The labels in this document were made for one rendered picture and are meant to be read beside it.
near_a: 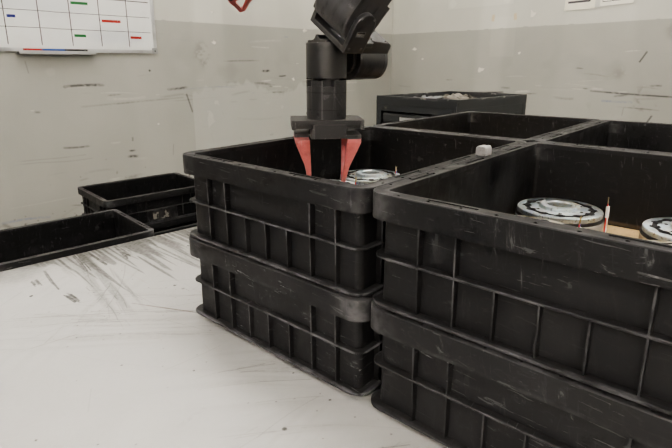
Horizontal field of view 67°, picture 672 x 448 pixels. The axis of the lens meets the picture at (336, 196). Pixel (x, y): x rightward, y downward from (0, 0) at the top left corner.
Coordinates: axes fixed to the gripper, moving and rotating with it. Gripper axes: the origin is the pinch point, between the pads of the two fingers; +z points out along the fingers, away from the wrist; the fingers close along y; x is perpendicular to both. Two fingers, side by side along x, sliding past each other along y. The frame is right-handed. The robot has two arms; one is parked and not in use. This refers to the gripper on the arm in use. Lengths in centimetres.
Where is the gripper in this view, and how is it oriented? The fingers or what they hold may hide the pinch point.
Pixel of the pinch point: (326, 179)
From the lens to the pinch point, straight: 75.2
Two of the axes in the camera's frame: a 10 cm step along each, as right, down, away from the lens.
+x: 1.2, 2.6, -9.6
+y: -9.9, 0.3, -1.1
